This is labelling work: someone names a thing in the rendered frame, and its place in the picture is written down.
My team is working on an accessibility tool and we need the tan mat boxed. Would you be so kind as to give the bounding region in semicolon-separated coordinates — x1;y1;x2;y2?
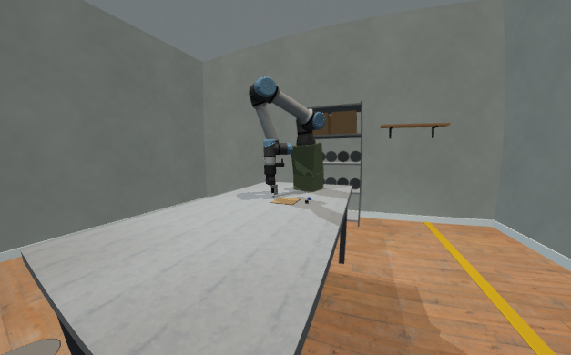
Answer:
271;198;300;205

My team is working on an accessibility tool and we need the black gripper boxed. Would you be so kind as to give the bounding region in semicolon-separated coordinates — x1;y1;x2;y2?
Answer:
264;157;284;195

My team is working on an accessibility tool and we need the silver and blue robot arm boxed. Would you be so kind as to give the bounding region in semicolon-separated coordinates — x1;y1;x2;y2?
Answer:
249;76;326;157

